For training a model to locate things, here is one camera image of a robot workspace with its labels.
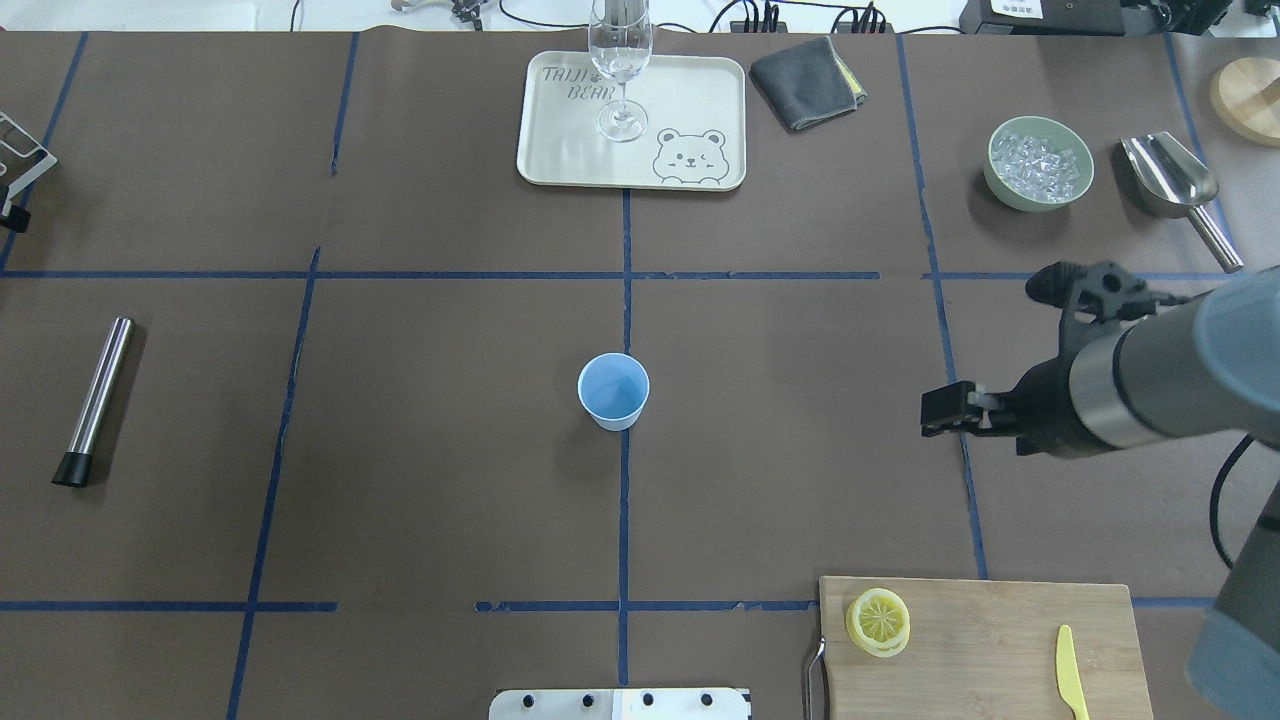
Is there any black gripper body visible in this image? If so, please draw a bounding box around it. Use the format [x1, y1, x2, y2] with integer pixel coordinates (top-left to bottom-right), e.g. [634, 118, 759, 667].
[986, 356, 1085, 459]

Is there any lemon slice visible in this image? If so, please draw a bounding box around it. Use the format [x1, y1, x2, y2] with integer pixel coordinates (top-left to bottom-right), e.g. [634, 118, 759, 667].
[844, 587, 911, 659]

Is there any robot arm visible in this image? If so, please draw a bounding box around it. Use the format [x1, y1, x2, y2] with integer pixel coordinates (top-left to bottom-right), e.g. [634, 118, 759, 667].
[920, 263, 1279, 719]

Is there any light blue plastic cup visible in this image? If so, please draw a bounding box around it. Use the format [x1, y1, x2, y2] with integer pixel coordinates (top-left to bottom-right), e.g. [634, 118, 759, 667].
[576, 354, 652, 432]

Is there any wooden cutting board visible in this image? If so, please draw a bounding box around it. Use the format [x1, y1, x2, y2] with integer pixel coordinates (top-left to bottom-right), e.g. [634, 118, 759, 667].
[803, 577, 1153, 719]

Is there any green bowl of ice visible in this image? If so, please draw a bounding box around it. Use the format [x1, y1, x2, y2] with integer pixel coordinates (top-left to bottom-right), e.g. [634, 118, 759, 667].
[983, 117, 1094, 211]

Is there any steel ice scoop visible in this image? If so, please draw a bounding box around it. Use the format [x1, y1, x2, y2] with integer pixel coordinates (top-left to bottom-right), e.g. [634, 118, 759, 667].
[1119, 131, 1244, 274]

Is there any yellow plastic knife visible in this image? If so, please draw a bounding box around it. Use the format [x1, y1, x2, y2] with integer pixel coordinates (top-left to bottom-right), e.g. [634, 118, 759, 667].
[1055, 624, 1091, 720]

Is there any grey folded cloth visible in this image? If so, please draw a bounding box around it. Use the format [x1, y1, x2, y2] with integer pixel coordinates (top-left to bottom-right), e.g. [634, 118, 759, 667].
[749, 35, 868, 133]

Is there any cream bear tray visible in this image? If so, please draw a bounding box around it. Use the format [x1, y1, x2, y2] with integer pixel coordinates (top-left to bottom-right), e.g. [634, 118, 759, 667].
[516, 51, 748, 192]

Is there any wooden paper towel stand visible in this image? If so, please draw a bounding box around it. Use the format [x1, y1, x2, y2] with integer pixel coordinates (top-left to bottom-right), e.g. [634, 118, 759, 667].
[1210, 56, 1279, 149]

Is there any clear wine glass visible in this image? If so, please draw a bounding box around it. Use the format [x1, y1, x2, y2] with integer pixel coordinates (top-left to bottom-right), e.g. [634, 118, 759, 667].
[588, 1, 654, 143]

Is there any steel muddler black tip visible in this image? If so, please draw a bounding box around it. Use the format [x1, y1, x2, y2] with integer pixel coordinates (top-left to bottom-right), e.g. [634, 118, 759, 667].
[51, 316, 134, 488]

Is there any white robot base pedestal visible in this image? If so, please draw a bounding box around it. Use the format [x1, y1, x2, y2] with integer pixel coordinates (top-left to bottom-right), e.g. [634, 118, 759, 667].
[488, 687, 753, 719]

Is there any white wire cup rack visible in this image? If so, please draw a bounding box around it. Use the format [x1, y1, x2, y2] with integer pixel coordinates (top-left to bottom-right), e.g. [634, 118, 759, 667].
[1, 111, 58, 215]

